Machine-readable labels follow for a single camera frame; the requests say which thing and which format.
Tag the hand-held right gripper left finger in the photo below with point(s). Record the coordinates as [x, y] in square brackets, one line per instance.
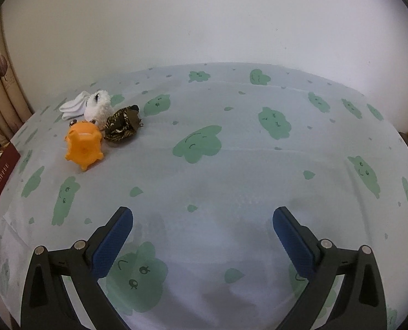
[112, 244]

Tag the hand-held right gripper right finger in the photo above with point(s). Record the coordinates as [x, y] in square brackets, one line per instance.
[291, 244]

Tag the orange rubber toy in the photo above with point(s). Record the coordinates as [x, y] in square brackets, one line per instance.
[83, 144]

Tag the dark patterned cloth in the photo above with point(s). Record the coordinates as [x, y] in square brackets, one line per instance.
[121, 125]

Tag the red and gold tin box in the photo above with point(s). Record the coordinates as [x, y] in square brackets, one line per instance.
[1, 185]

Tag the white plush toy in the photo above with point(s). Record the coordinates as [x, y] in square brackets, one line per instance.
[99, 106]

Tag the white sock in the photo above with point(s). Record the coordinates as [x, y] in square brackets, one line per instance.
[73, 106]

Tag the green cloud print bed sheet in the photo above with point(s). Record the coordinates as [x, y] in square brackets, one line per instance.
[224, 178]

